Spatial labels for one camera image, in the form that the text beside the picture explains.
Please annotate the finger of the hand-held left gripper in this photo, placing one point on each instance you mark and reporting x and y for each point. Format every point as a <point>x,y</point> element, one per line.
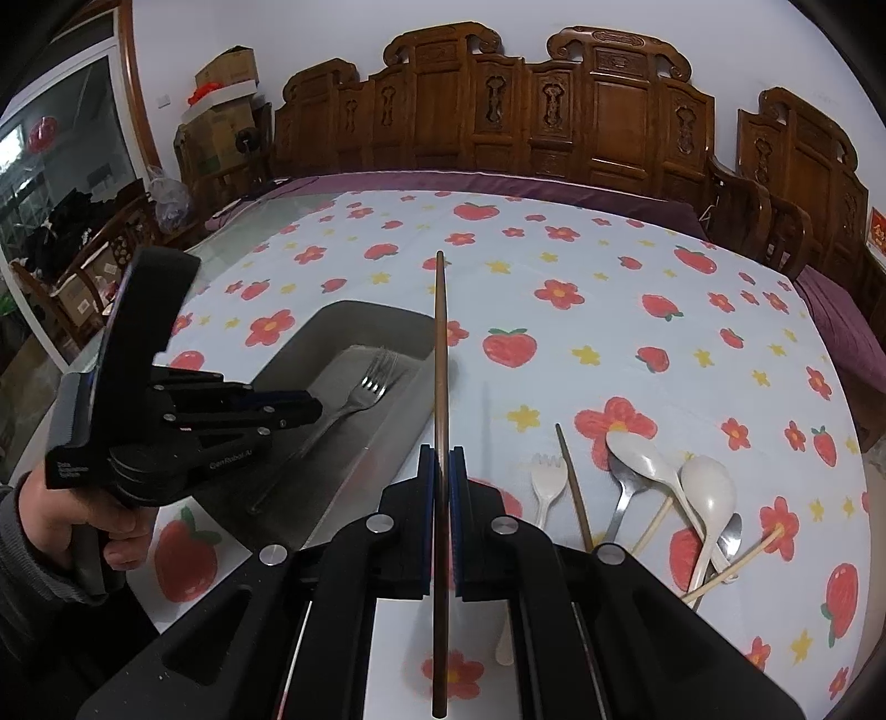
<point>242,426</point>
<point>207,394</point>

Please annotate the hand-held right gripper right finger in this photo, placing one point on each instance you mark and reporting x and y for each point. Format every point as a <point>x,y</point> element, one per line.
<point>457,505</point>

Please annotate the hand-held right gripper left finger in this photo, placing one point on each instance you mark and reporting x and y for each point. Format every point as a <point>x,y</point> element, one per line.
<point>430,505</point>

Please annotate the metal tray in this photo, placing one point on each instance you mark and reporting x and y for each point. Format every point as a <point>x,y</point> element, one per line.
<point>360,450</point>

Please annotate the white plastic fork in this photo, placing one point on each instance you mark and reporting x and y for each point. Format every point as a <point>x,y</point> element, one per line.
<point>547,484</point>

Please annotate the dark brown chopstick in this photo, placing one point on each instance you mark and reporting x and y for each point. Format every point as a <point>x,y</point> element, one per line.
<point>440,346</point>
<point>574,484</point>

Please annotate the metal spoon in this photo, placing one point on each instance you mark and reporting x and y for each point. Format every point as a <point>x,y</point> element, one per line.
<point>618,511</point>
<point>732,536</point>

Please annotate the light wooden chopstick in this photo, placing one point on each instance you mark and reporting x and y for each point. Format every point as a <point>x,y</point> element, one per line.
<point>654,524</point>
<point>747,554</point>

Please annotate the person's left forearm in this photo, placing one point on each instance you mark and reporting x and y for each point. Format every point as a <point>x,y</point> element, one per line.
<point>31,602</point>

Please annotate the person's left hand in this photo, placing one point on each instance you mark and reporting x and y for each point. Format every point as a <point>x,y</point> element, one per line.
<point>48,512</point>

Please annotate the wooden side chair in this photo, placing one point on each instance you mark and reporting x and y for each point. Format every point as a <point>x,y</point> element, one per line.
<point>104,256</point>

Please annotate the clear plastic bag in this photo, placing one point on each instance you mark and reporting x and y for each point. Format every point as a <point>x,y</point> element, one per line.
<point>169,201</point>

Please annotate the metal fork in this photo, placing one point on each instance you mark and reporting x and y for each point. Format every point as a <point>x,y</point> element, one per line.
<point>374,381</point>

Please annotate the white plastic spoon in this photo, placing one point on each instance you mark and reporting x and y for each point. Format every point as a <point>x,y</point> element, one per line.
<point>637,453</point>
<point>706,488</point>

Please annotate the small black fan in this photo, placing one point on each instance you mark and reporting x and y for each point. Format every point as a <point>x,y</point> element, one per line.
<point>249,138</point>

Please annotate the red window sticker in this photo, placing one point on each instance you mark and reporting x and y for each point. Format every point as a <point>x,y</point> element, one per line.
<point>43,135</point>

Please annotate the white flat box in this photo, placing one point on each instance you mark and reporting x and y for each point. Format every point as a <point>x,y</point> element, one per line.
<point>221,100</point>

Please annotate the strawberry flower printed tablecloth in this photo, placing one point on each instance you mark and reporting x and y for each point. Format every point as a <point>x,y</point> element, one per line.
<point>588,332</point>

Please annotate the open cardboard box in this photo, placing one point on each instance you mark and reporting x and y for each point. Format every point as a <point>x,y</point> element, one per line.
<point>228,69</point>

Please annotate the carved wooden chair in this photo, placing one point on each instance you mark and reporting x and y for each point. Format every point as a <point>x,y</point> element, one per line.
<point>623,118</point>
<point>325,124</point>
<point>450,104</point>
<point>803,166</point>

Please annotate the dark wooden armchair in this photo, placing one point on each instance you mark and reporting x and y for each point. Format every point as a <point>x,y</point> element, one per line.
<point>740,201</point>
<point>792,232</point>

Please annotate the wooden door frame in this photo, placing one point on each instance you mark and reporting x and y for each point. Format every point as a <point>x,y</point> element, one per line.
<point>135,90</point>

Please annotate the red wall sign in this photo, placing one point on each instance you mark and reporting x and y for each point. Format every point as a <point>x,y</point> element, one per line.
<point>878,234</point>

